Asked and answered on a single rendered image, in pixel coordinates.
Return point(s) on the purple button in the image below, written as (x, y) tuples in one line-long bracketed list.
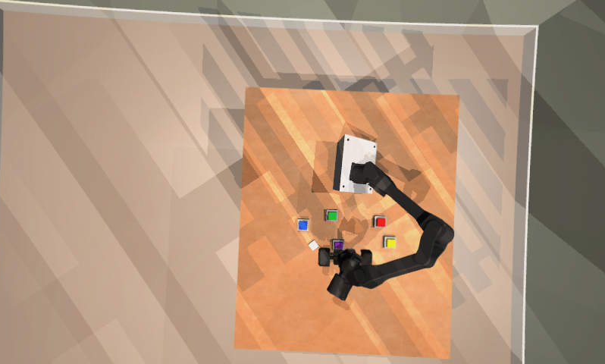
[(337, 243)]

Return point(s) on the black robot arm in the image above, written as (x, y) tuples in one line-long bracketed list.
[(434, 239)]

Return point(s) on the green button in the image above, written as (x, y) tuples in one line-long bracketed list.
[(331, 215)]

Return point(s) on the red button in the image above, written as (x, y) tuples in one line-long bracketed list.
[(379, 221)]

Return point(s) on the yellow button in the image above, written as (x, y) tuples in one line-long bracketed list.
[(389, 242)]

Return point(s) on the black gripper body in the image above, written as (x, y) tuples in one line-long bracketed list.
[(324, 256)]

